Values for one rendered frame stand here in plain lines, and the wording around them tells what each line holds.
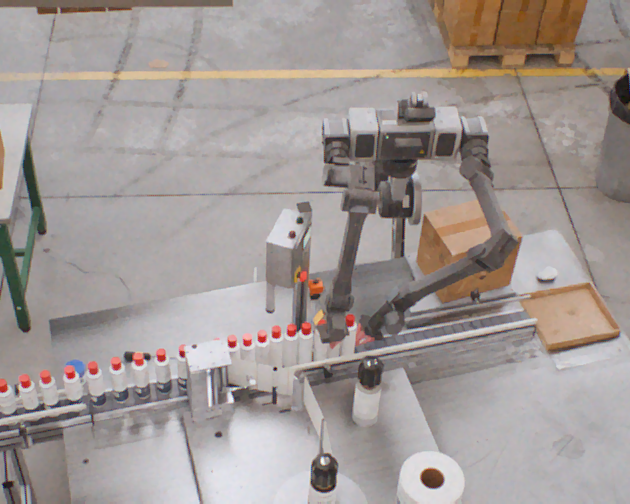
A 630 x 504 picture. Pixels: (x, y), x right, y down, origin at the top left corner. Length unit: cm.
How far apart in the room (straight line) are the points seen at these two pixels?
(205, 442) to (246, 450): 14
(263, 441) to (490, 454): 77
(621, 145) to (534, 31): 132
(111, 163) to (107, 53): 110
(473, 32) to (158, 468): 398
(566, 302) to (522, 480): 86
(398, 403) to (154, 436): 84
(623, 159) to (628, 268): 62
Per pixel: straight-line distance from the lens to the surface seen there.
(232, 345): 341
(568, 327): 394
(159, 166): 574
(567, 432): 363
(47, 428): 352
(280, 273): 324
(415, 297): 345
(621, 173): 574
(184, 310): 383
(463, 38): 656
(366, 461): 337
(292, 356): 352
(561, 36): 674
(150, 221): 541
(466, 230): 379
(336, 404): 349
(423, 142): 361
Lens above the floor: 369
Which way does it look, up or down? 45 degrees down
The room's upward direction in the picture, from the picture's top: 3 degrees clockwise
